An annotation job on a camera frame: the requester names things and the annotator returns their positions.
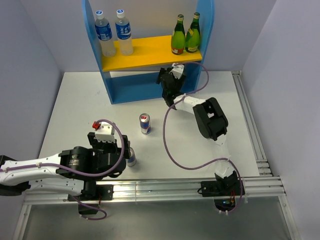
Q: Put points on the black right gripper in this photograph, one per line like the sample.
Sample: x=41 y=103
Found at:
x=179 y=83

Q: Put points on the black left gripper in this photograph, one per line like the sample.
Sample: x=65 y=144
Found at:
x=96 y=144

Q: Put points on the red bull can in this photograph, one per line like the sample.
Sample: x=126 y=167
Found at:
x=132 y=158
x=145 y=123

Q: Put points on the blue and yellow shelf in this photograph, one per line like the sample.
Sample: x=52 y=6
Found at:
x=133 y=78

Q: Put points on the Pocari Sweat bottle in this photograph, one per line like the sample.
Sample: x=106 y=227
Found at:
x=124 y=35
x=104 y=33

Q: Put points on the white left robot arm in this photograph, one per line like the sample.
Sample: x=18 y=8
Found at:
x=74 y=172

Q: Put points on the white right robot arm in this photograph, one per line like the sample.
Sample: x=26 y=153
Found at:
x=212 y=124

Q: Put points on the Red Bull can front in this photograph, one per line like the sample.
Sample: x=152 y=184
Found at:
x=132 y=158

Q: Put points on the green glass bottle left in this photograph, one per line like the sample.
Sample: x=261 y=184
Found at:
x=178 y=38

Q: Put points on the green glass bottle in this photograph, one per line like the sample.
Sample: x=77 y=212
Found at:
x=193 y=37
x=178 y=38

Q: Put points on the green glass bottle right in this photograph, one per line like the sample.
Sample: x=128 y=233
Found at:
x=193 y=37

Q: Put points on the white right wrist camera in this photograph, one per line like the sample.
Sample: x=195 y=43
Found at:
x=177 y=70

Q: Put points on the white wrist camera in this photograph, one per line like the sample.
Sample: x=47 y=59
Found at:
x=177 y=70
x=104 y=132

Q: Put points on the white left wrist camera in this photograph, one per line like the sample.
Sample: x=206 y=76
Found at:
x=104 y=132

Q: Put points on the aluminium rail frame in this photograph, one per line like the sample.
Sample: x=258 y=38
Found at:
x=155 y=199

